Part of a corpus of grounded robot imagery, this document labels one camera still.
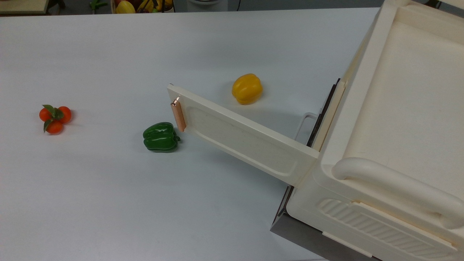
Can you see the cream cabinet door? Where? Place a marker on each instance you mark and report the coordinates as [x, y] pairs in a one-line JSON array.
[[246, 141]]

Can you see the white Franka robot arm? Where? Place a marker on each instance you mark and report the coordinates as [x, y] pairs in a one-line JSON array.
[[208, 4]]

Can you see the cream plastic cabinet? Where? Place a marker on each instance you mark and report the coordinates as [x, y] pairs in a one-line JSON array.
[[398, 108]]

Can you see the yellow bell pepper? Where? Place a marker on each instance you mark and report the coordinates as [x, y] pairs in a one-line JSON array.
[[247, 88]]

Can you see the green bell pepper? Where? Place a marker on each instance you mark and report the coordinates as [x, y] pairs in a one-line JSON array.
[[160, 137]]

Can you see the wicker fruit basket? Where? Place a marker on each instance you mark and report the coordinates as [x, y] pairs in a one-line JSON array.
[[170, 8]]

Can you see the yellow toy bananas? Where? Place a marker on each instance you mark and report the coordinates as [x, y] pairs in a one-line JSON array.
[[145, 5]]

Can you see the yellow toy fruit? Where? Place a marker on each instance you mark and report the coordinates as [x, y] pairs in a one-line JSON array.
[[125, 8]]

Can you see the orange tomato cluster with leaves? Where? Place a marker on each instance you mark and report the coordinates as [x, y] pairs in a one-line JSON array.
[[55, 125]]

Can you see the green toy vegetable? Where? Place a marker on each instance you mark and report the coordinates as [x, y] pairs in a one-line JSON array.
[[98, 4]]

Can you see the wooden table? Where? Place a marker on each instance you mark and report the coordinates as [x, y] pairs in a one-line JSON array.
[[21, 5]]

